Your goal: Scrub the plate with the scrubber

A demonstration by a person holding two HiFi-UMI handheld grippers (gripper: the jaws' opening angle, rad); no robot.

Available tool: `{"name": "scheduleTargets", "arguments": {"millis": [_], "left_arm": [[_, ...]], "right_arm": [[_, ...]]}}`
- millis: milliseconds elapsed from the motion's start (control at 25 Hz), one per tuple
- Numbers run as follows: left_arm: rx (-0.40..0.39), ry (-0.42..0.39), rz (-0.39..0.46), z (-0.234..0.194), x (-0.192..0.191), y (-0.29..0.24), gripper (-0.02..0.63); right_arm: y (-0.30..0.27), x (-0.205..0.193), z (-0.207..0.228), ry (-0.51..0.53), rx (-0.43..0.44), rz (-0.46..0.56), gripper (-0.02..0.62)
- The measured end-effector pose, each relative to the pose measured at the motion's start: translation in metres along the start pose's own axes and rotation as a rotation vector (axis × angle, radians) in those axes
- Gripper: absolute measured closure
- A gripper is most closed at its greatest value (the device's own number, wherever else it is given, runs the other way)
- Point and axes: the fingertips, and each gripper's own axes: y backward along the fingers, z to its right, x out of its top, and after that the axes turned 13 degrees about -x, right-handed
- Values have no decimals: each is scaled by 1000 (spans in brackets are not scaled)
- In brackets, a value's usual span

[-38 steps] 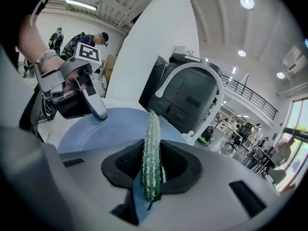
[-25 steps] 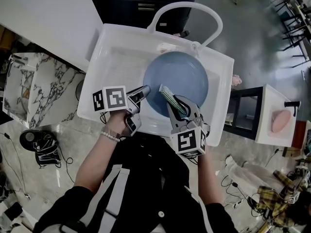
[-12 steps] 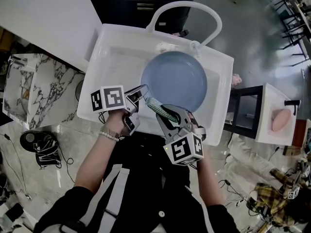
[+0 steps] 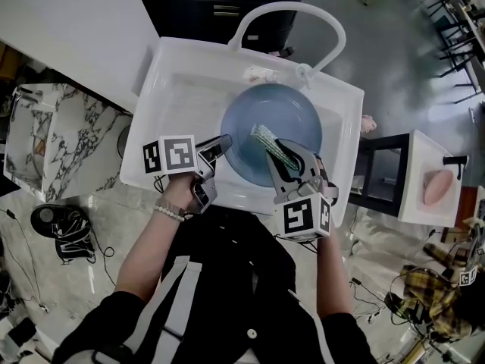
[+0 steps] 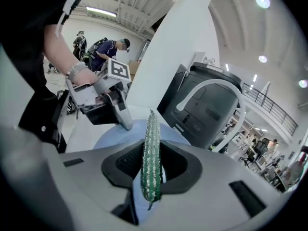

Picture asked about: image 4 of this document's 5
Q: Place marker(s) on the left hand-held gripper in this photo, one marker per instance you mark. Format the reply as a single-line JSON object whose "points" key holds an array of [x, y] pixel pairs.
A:
{"points": [[174, 154]]}

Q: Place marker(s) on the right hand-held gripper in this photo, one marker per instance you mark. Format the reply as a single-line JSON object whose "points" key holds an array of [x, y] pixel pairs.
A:
{"points": [[299, 218]]}

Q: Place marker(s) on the green white dish sponge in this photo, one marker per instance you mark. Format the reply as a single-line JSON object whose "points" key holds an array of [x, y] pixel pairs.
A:
{"points": [[265, 139]]}

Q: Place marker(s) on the blue round bowl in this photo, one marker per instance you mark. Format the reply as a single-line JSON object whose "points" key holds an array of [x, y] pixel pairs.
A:
{"points": [[273, 112]]}

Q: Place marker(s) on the pink plate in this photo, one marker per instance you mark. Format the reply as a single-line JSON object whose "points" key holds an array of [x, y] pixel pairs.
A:
{"points": [[437, 186]]}

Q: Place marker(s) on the person's right forearm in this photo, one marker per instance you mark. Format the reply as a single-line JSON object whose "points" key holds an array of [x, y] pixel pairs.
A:
{"points": [[333, 279]]}

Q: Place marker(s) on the person's left forearm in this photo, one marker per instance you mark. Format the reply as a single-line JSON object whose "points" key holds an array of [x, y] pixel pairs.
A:
{"points": [[148, 252]]}

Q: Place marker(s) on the person's right hand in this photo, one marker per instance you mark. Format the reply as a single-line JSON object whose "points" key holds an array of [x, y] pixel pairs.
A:
{"points": [[320, 165]]}

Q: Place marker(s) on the person's left hand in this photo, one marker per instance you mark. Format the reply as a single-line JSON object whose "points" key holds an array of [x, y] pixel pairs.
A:
{"points": [[176, 192]]}

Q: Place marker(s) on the white sink basin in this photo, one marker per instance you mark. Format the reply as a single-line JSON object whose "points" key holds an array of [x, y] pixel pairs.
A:
{"points": [[182, 101]]}

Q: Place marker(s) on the pink cloth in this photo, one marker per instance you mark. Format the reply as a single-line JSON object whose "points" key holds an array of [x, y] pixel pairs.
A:
{"points": [[368, 123]]}

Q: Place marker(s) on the person's black top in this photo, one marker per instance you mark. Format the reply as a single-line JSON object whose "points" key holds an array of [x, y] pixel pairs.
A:
{"points": [[227, 279]]}

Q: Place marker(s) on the dark grey cabinet machine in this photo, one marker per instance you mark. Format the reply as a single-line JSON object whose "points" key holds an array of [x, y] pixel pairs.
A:
{"points": [[197, 13]]}

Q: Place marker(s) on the marble pattern cabinet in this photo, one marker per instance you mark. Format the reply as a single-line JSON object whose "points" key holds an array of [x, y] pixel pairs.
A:
{"points": [[76, 135]]}

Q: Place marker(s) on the white curved faucet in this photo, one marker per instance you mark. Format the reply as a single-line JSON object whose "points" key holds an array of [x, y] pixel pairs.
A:
{"points": [[288, 6]]}

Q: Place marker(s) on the black faucet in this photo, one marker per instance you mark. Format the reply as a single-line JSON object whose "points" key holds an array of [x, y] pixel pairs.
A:
{"points": [[460, 165]]}

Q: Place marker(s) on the black shoe white laces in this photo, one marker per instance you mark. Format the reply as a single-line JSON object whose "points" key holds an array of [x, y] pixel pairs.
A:
{"points": [[64, 233]]}

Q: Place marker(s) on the yellow plaid cloth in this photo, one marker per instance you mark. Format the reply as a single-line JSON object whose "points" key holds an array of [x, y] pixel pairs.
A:
{"points": [[428, 290]]}

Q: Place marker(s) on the white sink on black frame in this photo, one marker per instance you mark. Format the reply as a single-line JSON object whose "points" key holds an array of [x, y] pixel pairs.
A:
{"points": [[413, 154]]}

